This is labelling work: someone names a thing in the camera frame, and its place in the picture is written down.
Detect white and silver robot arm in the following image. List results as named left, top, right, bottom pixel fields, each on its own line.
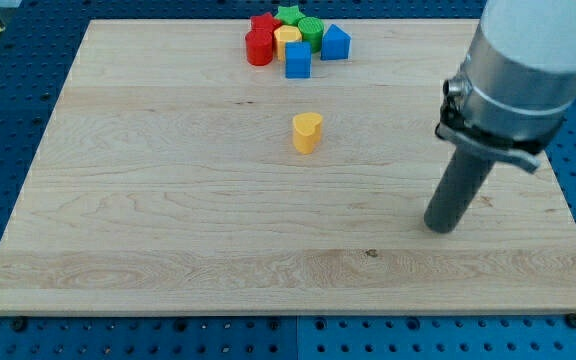
left=436, top=0, right=576, bottom=173

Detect yellow heart block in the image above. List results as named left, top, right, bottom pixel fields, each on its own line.
left=292, top=112, right=323, bottom=155

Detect light wooden board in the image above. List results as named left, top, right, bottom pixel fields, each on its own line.
left=0, top=20, right=576, bottom=317

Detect blue cube block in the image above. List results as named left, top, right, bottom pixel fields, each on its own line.
left=285, top=42, right=312, bottom=79

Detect red cylinder block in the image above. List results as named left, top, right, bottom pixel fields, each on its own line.
left=244, top=29, right=273, bottom=66

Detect blue triangular block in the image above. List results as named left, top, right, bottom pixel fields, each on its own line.
left=320, top=24, right=351, bottom=61

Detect yellow pentagon block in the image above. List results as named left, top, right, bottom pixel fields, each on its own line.
left=273, top=25, right=302, bottom=61

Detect green ridged cylinder block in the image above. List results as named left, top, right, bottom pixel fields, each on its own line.
left=297, top=16, right=325, bottom=53

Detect red star block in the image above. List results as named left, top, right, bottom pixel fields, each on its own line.
left=250, top=12, right=283, bottom=35

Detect green star block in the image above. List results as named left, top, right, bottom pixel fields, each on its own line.
left=274, top=5, right=306, bottom=26

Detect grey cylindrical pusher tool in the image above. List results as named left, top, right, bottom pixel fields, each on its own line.
left=424, top=148, right=494, bottom=234

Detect black board stop bolt left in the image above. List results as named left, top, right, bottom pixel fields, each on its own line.
left=10, top=316, right=28, bottom=332

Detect black board stop bolt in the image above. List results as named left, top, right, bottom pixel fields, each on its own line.
left=564, top=313, right=576, bottom=329
left=10, top=316, right=28, bottom=332

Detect black board stop bolt right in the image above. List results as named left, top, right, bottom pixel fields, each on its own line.
left=564, top=313, right=576, bottom=329

